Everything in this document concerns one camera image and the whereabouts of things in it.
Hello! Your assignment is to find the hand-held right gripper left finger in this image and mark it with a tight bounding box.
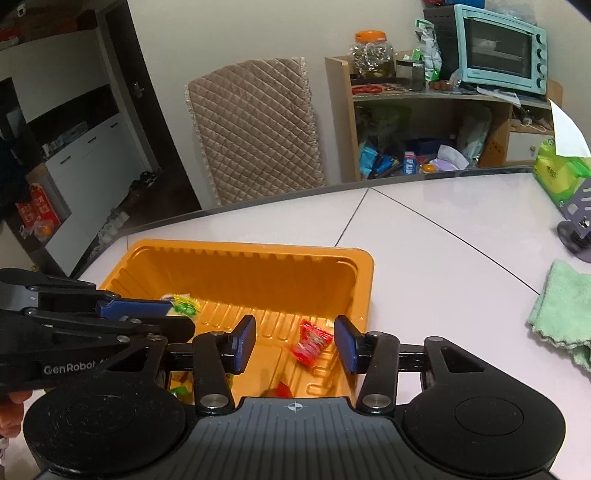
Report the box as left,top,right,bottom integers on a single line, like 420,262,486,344
108,315,257,416

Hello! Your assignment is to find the green and white bag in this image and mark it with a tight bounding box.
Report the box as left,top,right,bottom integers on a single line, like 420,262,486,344
413,18,443,84

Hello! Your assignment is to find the green cloth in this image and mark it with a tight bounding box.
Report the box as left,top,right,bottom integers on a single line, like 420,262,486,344
526,260,591,373

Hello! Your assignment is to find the red gift box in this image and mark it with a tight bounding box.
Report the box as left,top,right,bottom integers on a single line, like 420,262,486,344
15,185,64,232

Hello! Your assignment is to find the clear jar with orange lid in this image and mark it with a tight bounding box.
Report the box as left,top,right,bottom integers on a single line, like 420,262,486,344
352,30,397,80

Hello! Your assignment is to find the light blue toaster oven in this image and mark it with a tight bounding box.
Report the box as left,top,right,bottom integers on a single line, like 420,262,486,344
454,4,549,97

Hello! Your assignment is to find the person's left hand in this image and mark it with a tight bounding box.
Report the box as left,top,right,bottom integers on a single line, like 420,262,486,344
0,390,29,439

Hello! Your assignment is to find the dark red printed snack packet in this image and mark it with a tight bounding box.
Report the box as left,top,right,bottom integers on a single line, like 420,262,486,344
291,319,334,366

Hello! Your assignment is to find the wooden shelf unit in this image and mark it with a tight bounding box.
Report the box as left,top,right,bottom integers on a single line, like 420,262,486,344
324,55,564,184

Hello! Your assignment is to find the green tissue pack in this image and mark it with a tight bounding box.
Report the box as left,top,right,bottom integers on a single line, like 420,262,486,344
533,99,591,206

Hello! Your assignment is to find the orange plastic tray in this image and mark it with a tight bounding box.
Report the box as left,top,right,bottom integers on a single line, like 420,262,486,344
99,239,375,400

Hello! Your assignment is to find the yellow snack packet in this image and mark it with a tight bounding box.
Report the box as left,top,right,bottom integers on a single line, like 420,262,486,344
161,294,202,319

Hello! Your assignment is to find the white cabinet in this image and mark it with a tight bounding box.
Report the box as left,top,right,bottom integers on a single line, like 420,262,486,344
42,117,154,278

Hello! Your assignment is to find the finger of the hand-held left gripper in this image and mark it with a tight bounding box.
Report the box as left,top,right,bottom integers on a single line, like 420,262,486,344
28,285,173,320
28,310,196,345

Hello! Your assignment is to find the white plastic bag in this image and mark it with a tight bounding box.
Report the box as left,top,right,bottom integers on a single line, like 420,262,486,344
456,108,493,163

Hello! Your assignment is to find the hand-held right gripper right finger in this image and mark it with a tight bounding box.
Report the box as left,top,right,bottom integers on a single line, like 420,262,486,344
334,315,486,415

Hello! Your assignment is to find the quilted beige chair back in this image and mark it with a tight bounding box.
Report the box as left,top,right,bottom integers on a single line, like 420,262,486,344
185,57,328,206

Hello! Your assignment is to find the grey phone stand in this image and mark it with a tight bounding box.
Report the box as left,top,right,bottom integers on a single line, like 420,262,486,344
556,178,591,264

